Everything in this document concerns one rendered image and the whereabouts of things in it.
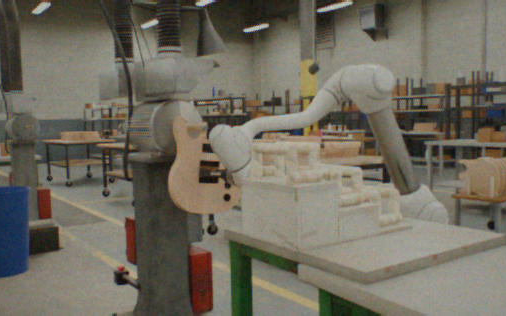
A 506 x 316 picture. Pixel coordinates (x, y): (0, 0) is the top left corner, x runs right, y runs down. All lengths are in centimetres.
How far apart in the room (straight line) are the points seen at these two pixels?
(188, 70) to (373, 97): 72
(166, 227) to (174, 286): 30
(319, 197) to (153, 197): 125
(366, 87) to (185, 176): 83
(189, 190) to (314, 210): 94
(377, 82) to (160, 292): 142
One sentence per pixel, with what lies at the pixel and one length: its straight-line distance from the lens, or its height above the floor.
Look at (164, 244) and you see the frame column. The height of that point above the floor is 69.
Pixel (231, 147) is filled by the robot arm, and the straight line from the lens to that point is 190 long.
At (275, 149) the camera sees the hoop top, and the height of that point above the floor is 120.
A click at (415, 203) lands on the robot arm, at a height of 93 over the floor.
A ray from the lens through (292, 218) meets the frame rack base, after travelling 139.
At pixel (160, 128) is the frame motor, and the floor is 125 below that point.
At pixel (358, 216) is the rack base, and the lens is 153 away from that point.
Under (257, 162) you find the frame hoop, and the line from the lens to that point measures 154.
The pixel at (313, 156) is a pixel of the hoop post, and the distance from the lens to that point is 145.
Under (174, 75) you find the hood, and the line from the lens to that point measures 208.
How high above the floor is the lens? 128
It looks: 4 degrees down
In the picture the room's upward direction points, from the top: 1 degrees counter-clockwise
